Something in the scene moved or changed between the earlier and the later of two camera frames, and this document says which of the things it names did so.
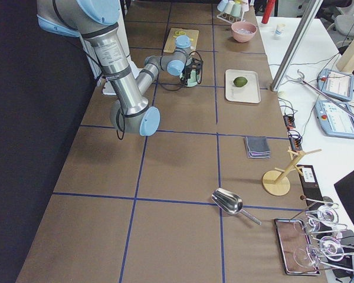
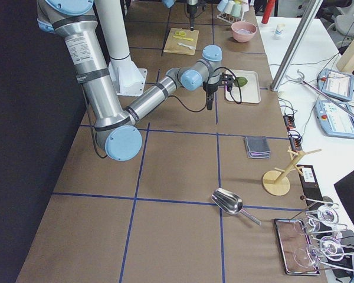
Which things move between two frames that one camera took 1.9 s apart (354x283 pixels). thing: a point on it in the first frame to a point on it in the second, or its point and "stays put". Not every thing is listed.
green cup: (236, 10) stays put
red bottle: (268, 10) stays put
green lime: (240, 81) stays put
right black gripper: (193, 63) to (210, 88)
